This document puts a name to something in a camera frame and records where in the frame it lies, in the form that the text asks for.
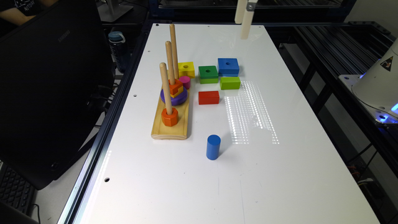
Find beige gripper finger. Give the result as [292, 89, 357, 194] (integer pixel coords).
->
[241, 0, 258, 40]
[234, 0, 247, 24]

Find dark green square block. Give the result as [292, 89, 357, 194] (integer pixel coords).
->
[198, 65, 218, 84]

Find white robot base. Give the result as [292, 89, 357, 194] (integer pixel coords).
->
[339, 42, 397, 125]

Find person forearm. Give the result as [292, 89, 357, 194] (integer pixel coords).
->
[0, 0, 58, 26]

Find blue square block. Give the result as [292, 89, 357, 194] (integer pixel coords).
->
[218, 58, 239, 77]

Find light green rectangular block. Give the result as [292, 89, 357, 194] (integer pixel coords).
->
[220, 77, 241, 90]

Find yellow square block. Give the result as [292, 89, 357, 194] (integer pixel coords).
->
[178, 62, 195, 78]

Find pink cylinder block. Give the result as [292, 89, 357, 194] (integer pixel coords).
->
[179, 76, 191, 90]

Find red rectangular block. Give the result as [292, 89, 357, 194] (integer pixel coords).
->
[198, 91, 220, 105]

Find orange hexagon block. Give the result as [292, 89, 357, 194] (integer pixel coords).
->
[161, 108, 178, 126]

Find blue cylinder block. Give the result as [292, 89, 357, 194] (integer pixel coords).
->
[206, 134, 221, 160]

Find rear wooden peg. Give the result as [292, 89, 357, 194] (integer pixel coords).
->
[170, 24, 179, 80]

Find wooden peg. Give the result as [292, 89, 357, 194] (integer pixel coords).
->
[170, 24, 179, 80]
[159, 62, 173, 115]
[165, 41, 175, 85]

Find middle wooden peg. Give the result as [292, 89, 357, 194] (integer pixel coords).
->
[165, 41, 175, 85]

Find front wooden peg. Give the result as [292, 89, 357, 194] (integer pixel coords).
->
[159, 62, 173, 115]

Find orange and yellow stacked blocks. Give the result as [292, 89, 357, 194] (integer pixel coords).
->
[169, 80, 183, 98]

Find dark water bottle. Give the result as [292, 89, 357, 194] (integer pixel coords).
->
[108, 31, 131, 73]

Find silver monitor stand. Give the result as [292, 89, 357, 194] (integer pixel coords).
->
[97, 0, 134, 22]

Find wooden peg base board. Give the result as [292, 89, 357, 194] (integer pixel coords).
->
[151, 89, 190, 140]

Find black Samsung monitor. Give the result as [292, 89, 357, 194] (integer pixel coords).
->
[1, 0, 114, 189]

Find black keyboard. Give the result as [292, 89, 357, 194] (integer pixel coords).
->
[1, 163, 35, 216]

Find purple ring block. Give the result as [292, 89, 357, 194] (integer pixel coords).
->
[170, 87, 188, 106]

